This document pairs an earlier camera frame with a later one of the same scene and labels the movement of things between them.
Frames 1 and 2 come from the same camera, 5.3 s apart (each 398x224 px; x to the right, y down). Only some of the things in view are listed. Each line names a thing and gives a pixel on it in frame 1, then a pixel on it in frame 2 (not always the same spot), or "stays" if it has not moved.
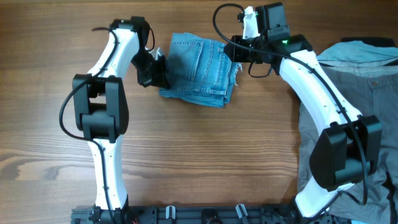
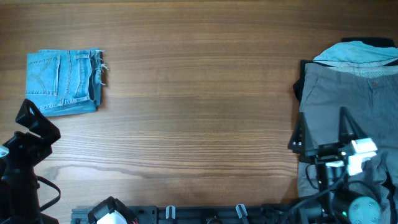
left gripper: x=158 y=77 → x=30 y=116
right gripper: x=236 y=53 → x=327 y=152
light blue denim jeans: x=201 y=70 → x=64 y=82
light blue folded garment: x=357 y=53 stays
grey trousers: x=371 y=85 stays
